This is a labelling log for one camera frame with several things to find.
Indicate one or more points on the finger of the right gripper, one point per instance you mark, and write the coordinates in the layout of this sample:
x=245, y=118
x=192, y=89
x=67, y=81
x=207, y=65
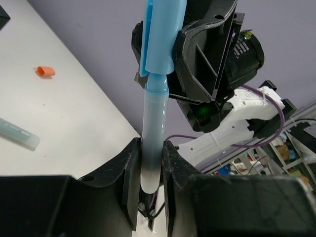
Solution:
x=201, y=47
x=136, y=43

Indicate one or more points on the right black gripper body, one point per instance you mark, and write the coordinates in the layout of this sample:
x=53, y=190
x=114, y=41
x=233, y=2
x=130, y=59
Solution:
x=245, y=57

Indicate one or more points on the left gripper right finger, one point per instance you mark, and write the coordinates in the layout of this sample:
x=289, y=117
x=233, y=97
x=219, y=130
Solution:
x=200, y=205

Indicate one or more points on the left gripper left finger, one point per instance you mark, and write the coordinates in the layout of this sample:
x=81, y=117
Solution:
x=103, y=203

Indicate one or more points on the blue highlighter cap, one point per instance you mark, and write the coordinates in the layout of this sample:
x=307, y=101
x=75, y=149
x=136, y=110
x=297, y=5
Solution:
x=163, y=19

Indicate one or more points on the light blue highlighter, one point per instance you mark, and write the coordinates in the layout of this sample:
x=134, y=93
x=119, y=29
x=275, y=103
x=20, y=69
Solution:
x=153, y=131

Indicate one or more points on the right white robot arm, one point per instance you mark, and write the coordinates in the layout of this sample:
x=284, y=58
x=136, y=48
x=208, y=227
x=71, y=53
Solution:
x=257, y=113

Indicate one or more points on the orange highlighter cap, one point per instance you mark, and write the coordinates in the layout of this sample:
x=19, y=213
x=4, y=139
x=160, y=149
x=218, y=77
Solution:
x=43, y=71

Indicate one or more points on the green grey highlighter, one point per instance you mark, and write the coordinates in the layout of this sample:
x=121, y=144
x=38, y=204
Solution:
x=18, y=135

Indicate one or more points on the black slotted container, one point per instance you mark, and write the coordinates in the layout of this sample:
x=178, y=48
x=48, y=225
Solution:
x=4, y=17

